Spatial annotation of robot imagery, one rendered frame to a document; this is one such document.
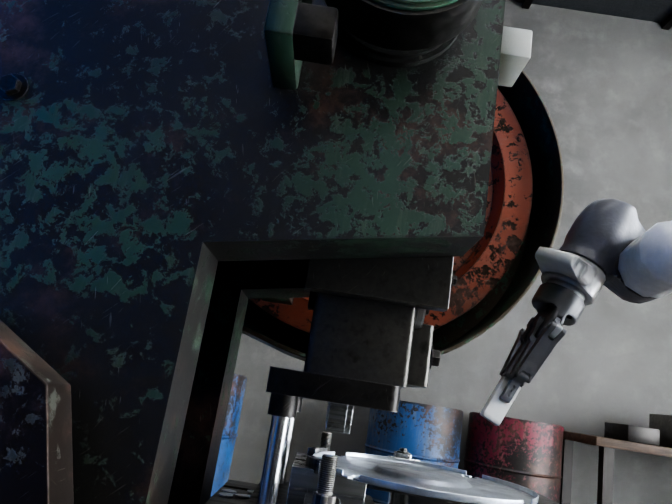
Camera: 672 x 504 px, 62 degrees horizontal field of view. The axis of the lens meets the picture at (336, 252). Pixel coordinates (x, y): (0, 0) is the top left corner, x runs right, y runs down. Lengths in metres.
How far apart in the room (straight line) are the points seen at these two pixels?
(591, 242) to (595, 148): 4.02
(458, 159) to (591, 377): 3.93
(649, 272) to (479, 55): 0.41
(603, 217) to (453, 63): 0.41
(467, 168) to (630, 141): 4.52
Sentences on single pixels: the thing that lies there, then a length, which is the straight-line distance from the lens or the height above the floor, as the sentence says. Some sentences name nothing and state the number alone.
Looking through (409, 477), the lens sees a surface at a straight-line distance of 0.74.
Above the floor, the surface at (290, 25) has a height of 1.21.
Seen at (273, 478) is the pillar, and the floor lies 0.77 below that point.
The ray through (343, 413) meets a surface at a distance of 0.76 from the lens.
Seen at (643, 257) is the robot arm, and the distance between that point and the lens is 0.93.
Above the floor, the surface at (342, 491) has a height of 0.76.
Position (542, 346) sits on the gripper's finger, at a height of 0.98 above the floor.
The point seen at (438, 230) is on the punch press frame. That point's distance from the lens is 0.62.
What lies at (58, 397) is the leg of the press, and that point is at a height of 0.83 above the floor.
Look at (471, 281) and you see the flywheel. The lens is 1.17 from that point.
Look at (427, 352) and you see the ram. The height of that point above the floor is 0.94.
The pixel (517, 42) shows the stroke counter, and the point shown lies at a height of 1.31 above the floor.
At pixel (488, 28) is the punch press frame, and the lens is 0.75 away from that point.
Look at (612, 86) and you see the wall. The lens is 5.31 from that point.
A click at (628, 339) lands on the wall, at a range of 4.67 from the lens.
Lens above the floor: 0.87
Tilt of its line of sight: 14 degrees up
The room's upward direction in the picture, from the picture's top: 9 degrees clockwise
